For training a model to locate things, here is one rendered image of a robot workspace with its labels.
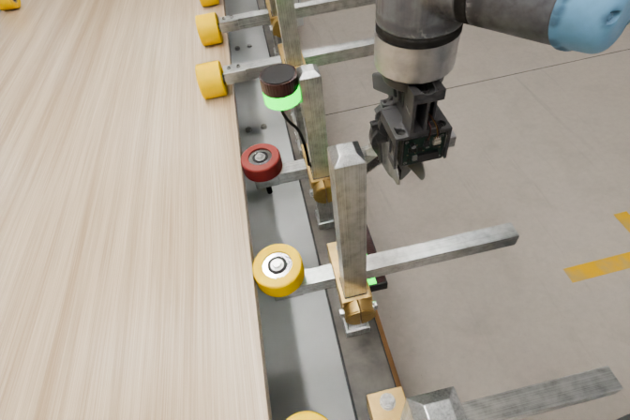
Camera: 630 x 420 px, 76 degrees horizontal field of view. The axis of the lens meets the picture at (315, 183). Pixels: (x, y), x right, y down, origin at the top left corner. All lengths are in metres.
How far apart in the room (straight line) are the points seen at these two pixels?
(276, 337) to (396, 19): 0.68
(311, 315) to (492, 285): 0.95
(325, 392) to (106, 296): 0.43
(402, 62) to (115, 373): 0.55
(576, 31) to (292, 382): 0.74
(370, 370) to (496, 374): 0.84
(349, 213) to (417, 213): 1.37
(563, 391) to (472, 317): 0.98
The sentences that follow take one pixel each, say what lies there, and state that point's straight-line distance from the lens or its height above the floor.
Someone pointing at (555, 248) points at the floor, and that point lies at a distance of 1.88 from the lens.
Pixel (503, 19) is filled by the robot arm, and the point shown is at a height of 1.29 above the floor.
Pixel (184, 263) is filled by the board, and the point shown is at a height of 0.90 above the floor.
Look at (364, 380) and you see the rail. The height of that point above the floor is 0.70.
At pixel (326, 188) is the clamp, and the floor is 0.87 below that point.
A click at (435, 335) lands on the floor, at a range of 1.58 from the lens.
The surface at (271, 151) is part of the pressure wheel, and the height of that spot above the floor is 0.91.
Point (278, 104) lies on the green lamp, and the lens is 0.64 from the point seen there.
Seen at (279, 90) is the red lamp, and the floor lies 1.10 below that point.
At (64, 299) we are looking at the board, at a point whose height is 0.90.
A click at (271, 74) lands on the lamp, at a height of 1.11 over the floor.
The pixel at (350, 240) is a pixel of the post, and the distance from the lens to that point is 0.52.
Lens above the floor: 1.46
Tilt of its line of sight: 49 degrees down
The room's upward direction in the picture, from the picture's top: 8 degrees counter-clockwise
